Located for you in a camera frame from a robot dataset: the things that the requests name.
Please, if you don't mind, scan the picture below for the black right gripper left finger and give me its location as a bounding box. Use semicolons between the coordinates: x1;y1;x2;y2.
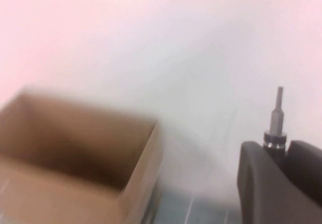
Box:
237;141;322;224

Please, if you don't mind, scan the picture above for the black pen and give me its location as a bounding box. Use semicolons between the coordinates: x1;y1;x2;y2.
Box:
263;86;289;157

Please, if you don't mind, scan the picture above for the green grid tablecloth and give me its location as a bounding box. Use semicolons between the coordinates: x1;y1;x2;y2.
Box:
148;191;242;224

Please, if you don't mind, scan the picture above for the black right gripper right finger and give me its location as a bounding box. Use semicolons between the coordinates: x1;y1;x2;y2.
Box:
285;139;322;209

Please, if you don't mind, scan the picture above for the brown cardboard box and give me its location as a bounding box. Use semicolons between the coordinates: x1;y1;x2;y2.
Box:
0;87;162;224

